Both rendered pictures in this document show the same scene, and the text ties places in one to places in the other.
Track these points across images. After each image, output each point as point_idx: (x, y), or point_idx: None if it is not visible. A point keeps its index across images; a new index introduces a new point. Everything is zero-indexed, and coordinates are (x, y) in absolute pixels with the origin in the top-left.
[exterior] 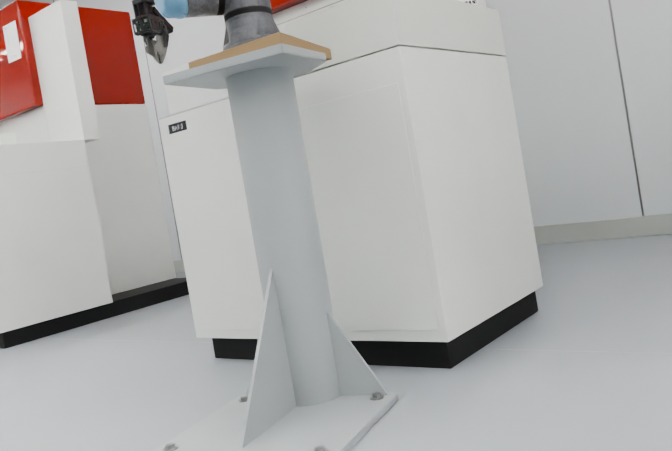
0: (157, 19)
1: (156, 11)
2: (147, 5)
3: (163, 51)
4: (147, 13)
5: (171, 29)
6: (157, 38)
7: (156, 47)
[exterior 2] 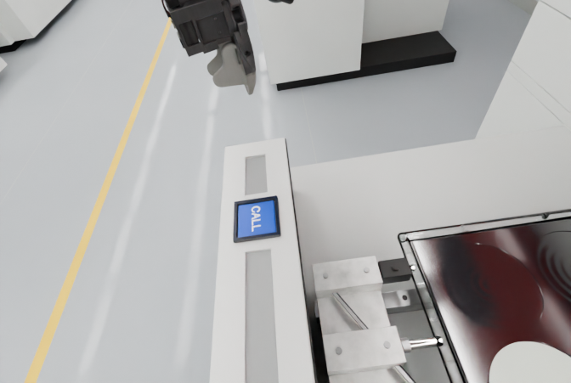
0: (212, 10)
1: None
2: None
3: (245, 81)
4: None
5: None
6: (223, 57)
7: (220, 81)
